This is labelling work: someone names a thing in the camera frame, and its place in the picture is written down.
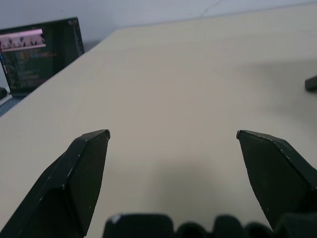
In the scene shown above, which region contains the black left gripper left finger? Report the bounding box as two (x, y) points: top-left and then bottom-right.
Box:
(0, 129), (111, 238)

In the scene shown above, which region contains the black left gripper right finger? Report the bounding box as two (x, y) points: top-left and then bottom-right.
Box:
(236, 129), (317, 233)

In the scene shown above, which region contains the black right gripper tip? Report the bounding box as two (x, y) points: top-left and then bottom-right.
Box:
(304, 75), (317, 92)

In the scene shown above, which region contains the black laptop with lit screen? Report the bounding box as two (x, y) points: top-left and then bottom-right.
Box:
(0, 17), (85, 98)

